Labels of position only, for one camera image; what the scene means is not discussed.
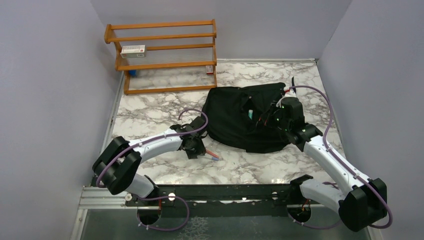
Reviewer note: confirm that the wooden shelf rack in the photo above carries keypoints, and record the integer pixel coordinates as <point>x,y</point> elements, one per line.
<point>176,55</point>

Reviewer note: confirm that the black mounting rail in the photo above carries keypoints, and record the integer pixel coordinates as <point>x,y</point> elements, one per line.
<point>220,200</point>

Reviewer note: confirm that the white green glue stick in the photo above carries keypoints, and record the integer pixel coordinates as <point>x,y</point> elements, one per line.
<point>250,113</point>

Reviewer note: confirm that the white blue marker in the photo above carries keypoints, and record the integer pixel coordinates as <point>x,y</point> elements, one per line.
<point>213,158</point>

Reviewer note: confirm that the small red white box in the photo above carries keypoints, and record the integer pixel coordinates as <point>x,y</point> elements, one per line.
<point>209,69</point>

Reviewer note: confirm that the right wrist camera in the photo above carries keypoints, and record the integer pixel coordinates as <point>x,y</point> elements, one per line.
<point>290,93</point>

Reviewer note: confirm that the white red box on shelf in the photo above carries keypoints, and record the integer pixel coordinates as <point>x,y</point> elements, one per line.
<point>133,51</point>

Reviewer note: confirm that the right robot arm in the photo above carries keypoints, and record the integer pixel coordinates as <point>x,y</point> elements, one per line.
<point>358,200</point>

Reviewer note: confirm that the black student backpack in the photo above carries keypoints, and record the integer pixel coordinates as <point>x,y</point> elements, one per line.
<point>228,121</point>

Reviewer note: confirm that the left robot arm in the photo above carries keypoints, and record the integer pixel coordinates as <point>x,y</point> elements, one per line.
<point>116,167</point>

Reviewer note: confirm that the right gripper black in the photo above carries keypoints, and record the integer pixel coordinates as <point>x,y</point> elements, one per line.
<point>267,117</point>

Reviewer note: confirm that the orange pen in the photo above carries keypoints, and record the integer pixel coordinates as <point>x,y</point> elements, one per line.
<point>212,154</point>

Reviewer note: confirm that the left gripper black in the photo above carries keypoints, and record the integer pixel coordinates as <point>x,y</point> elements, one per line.
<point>201,149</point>

